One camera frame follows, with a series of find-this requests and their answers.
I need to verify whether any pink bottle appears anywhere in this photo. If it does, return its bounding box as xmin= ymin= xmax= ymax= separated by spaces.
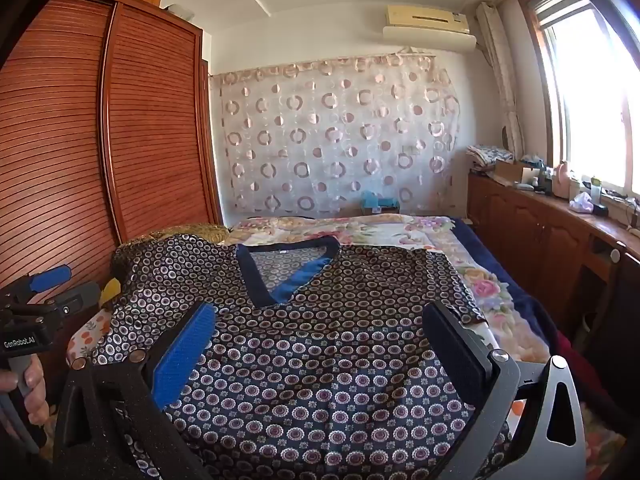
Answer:
xmin=552 ymin=160 xmax=573 ymax=198

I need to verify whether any floral bedspread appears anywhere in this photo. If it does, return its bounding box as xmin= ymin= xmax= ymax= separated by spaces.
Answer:
xmin=222 ymin=212 xmax=551 ymax=366

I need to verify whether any wooden framed window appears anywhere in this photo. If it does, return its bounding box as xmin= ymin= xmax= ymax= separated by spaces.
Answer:
xmin=520 ymin=0 xmax=640 ymax=201

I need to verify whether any bundled pale window curtain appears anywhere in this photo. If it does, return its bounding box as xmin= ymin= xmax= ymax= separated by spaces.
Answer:
xmin=475 ymin=2 xmax=526 ymax=161

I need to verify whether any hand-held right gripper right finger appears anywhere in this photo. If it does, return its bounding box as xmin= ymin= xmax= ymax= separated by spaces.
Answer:
xmin=422 ymin=301 xmax=586 ymax=480

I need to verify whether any yellow pillow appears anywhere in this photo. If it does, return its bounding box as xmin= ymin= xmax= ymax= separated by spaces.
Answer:
xmin=99 ymin=277 xmax=123 ymax=308

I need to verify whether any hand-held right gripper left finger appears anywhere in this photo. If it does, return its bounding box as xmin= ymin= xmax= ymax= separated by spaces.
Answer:
xmin=52 ymin=301 xmax=217 ymax=480

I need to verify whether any cardboard box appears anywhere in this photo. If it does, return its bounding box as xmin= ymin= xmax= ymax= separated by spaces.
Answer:
xmin=492 ymin=159 xmax=541 ymax=186

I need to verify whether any person's left hand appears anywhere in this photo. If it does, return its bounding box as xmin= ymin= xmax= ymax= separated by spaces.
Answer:
xmin=0 ymin=355 xmax=51 ymax=428

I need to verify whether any navy blanket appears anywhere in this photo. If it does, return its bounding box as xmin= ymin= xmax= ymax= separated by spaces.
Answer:
xmin=450 ymin=217 xmax=581 ymax=361

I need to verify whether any slatted wooden wardrobe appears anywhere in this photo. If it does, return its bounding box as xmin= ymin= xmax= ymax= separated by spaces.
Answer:
xmin=0 ymin=0 xmax=223 ymax=361

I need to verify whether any teal box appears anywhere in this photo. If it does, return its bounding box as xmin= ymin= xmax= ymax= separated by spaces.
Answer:
xmin=361 ymin=191 xmax=401 ymax=216

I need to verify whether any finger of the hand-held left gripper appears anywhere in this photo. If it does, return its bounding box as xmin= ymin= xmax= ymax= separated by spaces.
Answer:
xmin=25 ymin=264 xmax=73 ymax=296

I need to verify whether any orange fruit print sheet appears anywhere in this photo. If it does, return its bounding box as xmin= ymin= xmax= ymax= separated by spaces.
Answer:
xmin=65 ymin=307 xmax=113 ymax=366

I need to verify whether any cream wall air conditioner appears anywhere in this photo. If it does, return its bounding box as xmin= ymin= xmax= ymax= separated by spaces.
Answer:
xmin=382 ymin=4 xmax=477 ymax=53

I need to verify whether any folded patterned cloth stack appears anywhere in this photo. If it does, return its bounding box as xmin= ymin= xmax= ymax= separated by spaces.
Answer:
xmin=466 ymin=144 xmax=515 ymax=173

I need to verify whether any gold brown patterned cloth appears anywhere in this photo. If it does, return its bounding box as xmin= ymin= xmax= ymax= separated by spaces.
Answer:
xmin=112 ymin=222 xmax=231 ymax=261

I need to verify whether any navy circle print shirt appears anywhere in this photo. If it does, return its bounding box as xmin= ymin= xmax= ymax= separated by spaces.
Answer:
xmin=90 ymin=234 xmax=516 ymax=480

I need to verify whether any sheer circle print curtain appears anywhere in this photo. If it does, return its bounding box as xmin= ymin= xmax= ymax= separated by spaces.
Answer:
xmin=209 ymin=52 xmax=461 ymax=221

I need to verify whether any wooden sideboard cabinet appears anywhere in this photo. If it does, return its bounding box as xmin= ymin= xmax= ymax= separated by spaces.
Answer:
xmin=467 ymin=172 xmax=640 ymax=361

